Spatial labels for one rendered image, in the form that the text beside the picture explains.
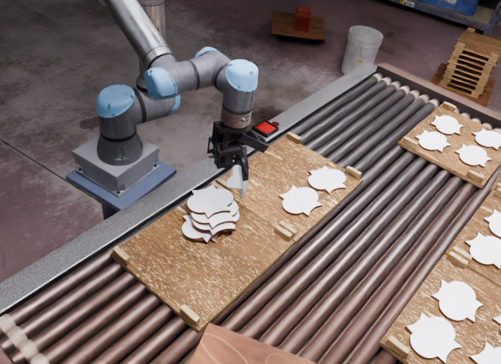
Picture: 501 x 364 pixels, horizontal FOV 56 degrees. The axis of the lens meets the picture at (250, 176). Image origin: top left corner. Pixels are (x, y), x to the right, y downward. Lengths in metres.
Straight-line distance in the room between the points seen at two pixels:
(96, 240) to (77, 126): 2.07
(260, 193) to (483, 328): 0.75
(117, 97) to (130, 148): 0.18
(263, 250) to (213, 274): 0.17
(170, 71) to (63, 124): 2.43
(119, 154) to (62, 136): 1.82
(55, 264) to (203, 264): 0.41
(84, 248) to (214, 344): 0.53
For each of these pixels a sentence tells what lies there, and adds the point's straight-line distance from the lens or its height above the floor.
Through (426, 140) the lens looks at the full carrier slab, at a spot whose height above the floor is 0.95.
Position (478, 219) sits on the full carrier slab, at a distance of 1.77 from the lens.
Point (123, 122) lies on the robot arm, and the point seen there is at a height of 1.12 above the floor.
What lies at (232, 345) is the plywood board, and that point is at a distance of 1.11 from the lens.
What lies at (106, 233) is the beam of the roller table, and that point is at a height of 0.92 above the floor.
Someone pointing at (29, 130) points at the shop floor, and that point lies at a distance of 3.50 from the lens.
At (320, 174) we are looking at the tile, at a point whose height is 0.95.
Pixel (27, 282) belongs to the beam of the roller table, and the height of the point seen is 0.91.
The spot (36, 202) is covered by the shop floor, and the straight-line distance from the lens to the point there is 2.95.
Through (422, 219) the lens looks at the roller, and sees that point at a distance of 1.70.
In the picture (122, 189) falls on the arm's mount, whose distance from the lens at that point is 1.65.
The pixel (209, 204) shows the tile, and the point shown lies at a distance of 1.43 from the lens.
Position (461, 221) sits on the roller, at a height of 0.92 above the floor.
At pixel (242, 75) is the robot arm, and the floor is 1.47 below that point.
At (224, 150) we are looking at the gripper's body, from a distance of 1.20.
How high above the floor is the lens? 2.01
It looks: 41 degrees down
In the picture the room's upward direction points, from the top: 8 degrees clockwise
